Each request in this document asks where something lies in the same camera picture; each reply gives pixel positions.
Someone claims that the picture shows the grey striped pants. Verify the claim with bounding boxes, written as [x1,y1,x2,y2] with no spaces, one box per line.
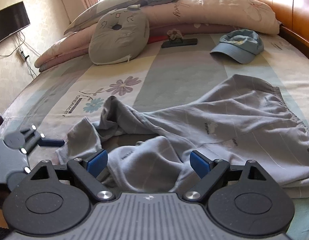
[56,75,309,198]

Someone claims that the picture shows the white power strip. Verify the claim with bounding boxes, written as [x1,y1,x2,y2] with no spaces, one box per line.
[17,48,29,62]

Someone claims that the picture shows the blue baseball cap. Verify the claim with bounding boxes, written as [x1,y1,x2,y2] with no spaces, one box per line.
[210,29,264,64]

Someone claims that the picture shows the grey cat face cushion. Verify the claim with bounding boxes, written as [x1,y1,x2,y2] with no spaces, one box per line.
[88,5,150,65]

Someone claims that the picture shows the black phone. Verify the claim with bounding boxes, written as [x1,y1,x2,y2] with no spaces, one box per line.
[161,38,198,48]

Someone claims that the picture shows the pink folded quilt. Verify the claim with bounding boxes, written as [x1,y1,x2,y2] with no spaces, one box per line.
[35,0,279,72]

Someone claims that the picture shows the grey patterned pillow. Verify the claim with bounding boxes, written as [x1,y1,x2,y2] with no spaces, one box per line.
[64,0,148,35]

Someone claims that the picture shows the wall mounted television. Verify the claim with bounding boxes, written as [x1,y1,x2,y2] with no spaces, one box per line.
[0,1,30,42]

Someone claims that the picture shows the brown scrunchie hair tie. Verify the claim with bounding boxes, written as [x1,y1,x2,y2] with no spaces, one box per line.
[166,28,183,41]

